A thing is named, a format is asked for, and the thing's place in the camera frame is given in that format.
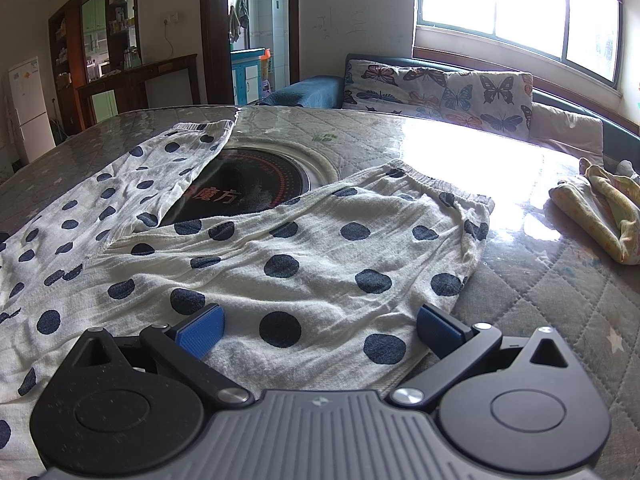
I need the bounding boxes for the butterfly print cushion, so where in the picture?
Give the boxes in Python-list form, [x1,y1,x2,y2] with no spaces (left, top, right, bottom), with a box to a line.
[342,58,535,143]

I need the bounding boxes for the round black induction cooktop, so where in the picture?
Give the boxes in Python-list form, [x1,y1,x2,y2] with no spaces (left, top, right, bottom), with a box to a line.
[159,146,346,226]

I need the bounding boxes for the dark wooden shelf cabinet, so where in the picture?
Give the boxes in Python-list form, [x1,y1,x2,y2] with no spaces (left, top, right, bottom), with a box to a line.
[48,0,143,133]

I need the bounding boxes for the blue cabinet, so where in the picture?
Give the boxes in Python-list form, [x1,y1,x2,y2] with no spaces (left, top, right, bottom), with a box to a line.
[231,47,266,106]

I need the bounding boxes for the grey quilted table cover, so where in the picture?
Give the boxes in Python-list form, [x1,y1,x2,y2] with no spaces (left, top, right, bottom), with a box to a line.
[0,105,640,480]

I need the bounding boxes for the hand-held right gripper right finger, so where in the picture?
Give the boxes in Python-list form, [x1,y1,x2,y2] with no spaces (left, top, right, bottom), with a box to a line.
[391,304,582,408]

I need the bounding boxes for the white navy polka dot pants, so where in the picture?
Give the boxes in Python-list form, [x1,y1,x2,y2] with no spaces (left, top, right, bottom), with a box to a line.
[0,119,496,480]

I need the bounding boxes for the dark teal sofa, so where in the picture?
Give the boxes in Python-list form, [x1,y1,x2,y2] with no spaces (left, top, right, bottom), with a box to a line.
[345,52,640,173]

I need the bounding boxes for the dark wooden door frame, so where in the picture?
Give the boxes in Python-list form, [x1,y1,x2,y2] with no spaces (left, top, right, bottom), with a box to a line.
[199,0,300,107]

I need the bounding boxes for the dark wooden counter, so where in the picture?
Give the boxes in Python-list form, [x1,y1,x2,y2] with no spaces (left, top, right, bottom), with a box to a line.
[76,54,201,128]

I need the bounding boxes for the blue cloth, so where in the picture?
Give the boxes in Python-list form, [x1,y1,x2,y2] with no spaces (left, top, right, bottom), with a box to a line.
[265,76,346,109]

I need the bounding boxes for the white refrigerator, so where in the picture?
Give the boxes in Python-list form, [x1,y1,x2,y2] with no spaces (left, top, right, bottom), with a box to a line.
[7,56,57,163]

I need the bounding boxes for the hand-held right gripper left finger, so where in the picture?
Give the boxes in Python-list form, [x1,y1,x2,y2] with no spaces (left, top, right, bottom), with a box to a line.
[65,304,254,408]

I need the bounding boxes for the hanging grey cloth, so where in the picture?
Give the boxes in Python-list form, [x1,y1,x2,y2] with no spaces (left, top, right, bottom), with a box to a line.
[229,0,251,36]

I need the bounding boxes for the beige cushion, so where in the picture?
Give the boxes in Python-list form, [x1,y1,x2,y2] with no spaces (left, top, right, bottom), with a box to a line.
[530,102,605,158]

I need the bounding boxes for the folded yellow cloth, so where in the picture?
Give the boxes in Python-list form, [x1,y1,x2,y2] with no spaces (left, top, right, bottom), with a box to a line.
[549,157,640,264]

